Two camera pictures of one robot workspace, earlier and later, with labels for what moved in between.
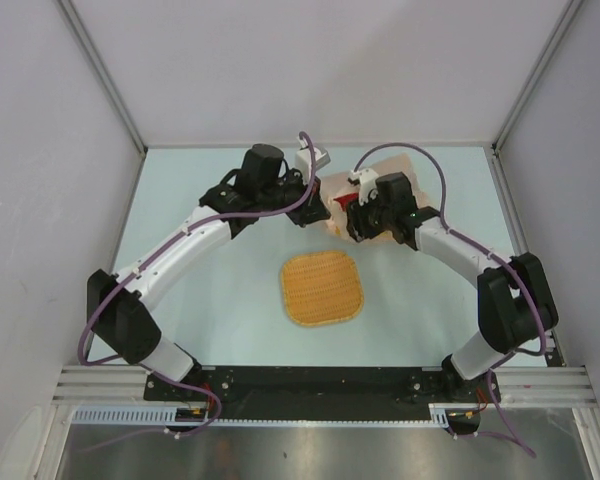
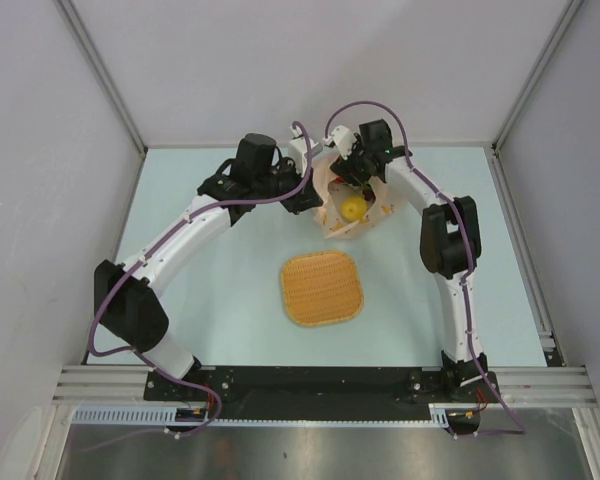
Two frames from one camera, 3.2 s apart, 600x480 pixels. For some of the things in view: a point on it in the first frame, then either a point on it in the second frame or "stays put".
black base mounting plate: (259, 392) stays put
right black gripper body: (369, 220) → (357, 162)
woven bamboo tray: (322, 288) stays put
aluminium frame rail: (527, 386) stays put
